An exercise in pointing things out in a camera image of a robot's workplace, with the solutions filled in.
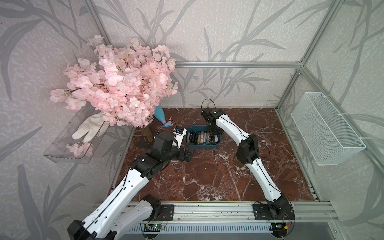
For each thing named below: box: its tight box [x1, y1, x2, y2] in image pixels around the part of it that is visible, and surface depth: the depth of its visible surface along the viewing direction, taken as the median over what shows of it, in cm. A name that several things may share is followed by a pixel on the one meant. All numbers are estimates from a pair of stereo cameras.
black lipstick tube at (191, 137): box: [189, 130, 194, 143], surface depth 103 cm
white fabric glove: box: [72, 112, 109, 143], surface depth 67 cm
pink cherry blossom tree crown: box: [49, 35, 178, 156], surface depth 60 cm
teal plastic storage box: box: [184, 125, 222, 149], surface depth 102 cm
